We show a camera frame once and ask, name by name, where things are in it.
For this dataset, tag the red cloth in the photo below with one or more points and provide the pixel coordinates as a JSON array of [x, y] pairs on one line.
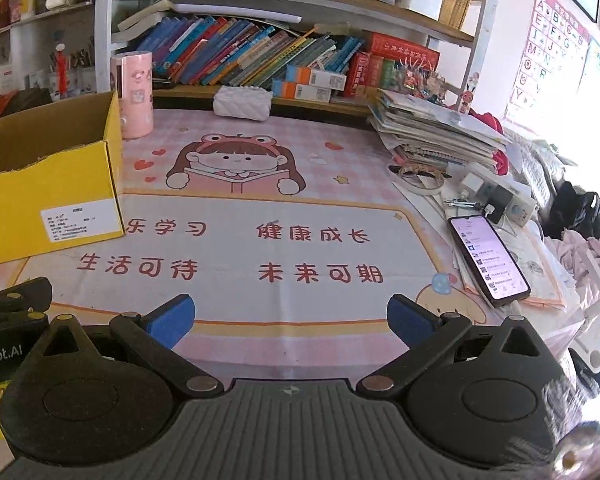
[[490, 122]]

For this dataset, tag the smartphone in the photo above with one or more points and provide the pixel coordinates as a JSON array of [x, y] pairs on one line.
[[487, 260]]

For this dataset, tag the pale pink cloth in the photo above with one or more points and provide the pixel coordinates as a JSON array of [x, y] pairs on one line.
[[570, 255]]

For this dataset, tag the yellow cardboard box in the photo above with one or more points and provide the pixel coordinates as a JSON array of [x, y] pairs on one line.
[[30, 200]]

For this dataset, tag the small cartoon figure stand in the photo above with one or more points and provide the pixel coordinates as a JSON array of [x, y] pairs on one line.
[[468, 95]]

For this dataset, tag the red flat box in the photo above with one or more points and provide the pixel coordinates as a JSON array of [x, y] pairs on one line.
[[405, 47]]

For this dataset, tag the white pen cup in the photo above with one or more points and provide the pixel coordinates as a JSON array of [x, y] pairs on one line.
[[85, 80], [51, 80]]

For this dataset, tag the black cloth bag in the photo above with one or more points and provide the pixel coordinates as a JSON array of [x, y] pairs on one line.
[[580, 207]]

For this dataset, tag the white box red label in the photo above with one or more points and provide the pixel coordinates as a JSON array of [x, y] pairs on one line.
[[6, 77]]

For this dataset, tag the stack of papers and notebooks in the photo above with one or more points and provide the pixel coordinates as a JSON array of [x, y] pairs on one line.
[[430, 130]]

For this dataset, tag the colourful beaded ornament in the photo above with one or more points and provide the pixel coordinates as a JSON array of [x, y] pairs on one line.
[[420, 80]]

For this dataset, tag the white bottle yellow label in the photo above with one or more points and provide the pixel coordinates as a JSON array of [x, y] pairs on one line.
[[29, 2]]

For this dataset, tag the red thick dictionary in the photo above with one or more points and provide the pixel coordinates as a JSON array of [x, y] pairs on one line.
[[358, 75]]

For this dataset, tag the pink printed tablecloth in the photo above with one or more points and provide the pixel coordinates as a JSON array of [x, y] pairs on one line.
[[280, 185]]

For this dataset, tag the orange white carton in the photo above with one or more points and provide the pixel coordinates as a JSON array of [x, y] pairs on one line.
[[302, 91], [315, 77]]

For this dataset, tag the brown patterned band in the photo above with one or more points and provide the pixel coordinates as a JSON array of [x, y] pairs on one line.
[[420, 170]]

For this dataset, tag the white quilted pouch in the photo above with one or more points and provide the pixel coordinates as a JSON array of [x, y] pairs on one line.
[[242, 102]]

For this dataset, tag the red tassel ornament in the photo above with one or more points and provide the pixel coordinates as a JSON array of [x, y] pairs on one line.
[[61, 72]]

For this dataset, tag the flat lying pale books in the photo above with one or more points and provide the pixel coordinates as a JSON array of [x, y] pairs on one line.
[[142, 20]]

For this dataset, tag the long row of colourful books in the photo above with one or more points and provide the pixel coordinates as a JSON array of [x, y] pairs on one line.
[[230, 52]]

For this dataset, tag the white rolled paper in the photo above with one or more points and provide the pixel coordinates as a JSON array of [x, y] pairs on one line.
[[240, 12]]

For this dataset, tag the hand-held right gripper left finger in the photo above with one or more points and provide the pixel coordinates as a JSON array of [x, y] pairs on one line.
[[172, 320]]

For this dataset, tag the white plug adapter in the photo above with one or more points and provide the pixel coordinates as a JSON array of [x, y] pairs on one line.
[[473, 182]]

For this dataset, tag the black charger plug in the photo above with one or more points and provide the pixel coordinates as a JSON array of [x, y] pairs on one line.
[[499, 202]]

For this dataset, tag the white plastic frame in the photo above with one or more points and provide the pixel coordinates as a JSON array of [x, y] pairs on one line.
[[597, 355]]

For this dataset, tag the alphabet wall poster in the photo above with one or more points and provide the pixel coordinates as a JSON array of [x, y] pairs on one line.
[[545, 60]]

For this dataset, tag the white curved side shelf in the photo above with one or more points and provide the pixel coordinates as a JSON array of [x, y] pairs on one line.
[[30, 22]]

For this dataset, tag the white power strip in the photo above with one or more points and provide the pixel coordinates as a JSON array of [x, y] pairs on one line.
[[522, 207]]

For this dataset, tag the metal drawing compass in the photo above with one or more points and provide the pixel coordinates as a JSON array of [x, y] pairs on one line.
[[460, 203]]

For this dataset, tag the white bookshelf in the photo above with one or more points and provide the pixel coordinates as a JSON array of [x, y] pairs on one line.
[[102, 10]]

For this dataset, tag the pink printed cylinder box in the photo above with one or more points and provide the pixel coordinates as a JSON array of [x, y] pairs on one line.
[[135, 100]]

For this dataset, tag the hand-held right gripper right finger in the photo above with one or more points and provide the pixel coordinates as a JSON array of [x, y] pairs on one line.
[[410, 320]]

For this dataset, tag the green thick book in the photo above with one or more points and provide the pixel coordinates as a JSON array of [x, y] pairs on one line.
[[382, 74]]

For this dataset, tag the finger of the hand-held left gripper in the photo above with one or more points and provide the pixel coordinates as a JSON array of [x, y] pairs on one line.
[[20, 295]]

